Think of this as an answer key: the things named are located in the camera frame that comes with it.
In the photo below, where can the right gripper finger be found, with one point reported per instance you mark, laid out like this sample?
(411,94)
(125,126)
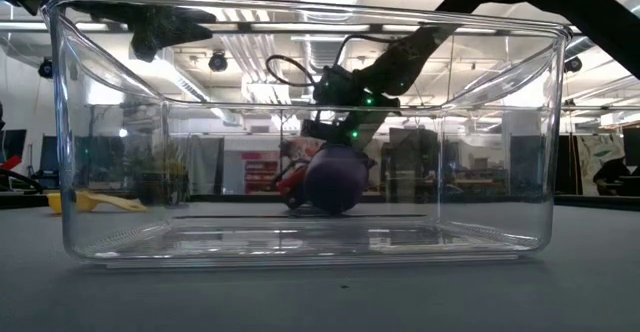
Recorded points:
(352,132)
(372,127)

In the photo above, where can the purple measuring cup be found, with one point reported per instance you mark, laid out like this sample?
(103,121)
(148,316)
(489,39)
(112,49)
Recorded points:
(335,182)

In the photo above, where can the red measuring cup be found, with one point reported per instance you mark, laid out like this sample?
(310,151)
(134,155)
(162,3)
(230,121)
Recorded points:
(295,182)

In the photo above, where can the clear plastic rectangular basket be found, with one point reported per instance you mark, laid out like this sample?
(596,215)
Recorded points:
(310,252)

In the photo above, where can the yellow measuring cup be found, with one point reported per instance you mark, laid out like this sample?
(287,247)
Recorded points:
(85,201)

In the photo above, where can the black ceiling spotlight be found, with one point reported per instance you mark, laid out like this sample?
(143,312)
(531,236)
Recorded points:
(218,62)
(572,64)
(46,68)

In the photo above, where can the red shelf unit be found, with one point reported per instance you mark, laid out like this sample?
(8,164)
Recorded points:
(260,172)

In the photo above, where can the succulent plant in black pot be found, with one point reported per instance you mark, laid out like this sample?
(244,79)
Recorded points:
(155,182)

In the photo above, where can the dark monitor screen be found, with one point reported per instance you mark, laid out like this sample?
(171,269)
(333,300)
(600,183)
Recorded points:
(12,144)

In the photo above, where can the red flat object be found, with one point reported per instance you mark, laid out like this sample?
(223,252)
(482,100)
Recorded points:
(10,162)

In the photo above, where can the leaf print poster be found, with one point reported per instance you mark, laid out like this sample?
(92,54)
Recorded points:
(595,149)

